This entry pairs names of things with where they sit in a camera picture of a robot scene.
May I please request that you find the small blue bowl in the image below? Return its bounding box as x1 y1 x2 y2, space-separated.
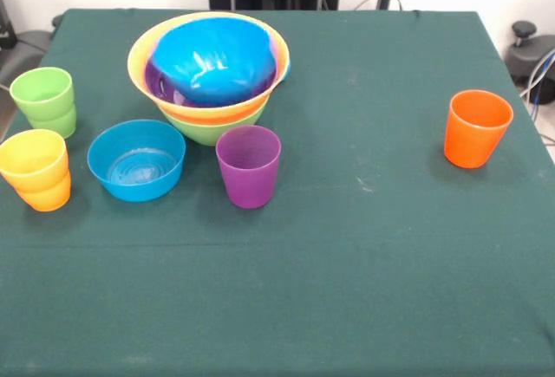
87 119 187 203

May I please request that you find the yellow cup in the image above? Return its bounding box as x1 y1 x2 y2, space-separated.
0 128 70 194

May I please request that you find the red-orange cup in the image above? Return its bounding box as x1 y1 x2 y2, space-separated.
443 89 515 169

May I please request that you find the purple cup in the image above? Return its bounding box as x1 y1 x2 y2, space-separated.
215 124 283 209

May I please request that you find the orange cup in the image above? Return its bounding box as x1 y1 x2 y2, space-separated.
16 172 72 213

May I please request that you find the large blue bowl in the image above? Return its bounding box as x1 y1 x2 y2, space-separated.
151 16 278 107

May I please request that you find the green bowl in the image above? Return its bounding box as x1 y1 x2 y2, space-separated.
164 106 266 147

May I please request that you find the dark green table cloth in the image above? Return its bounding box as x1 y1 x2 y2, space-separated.
0 7 555 377

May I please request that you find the yellow bowl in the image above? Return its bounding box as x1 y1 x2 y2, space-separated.
127 11 291 127

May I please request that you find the green cup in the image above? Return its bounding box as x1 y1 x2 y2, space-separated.
9 67 75 125
29 106 78 140

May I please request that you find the purple bowl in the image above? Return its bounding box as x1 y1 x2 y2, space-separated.
143 45 278 108

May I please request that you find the dark equipment box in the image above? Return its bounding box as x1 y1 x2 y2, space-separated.
0 0 18 51

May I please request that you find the blue cable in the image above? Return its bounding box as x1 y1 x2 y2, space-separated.
519 45 555 107

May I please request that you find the black stand with knob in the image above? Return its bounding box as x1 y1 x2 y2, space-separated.
505 20 555 105

